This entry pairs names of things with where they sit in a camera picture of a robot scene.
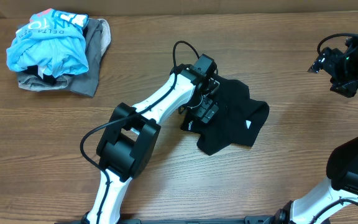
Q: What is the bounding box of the black polo shirt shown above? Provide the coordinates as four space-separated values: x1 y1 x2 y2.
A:
180 75 270 156

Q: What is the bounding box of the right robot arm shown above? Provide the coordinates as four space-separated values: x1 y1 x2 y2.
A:
264 33 358 223

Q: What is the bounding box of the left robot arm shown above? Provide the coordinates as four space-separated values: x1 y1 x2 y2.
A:
80 54 219 223

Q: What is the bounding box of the grey folded garment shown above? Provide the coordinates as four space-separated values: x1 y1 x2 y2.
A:
16 17 104 98

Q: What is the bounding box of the beige garment under pile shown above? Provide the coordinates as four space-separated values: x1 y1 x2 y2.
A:
98 19 111 56

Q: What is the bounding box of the light blue printed t-shirt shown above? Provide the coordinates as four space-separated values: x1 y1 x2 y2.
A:
6 8 89 78

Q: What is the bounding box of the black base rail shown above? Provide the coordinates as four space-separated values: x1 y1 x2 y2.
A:
54 214 276 224

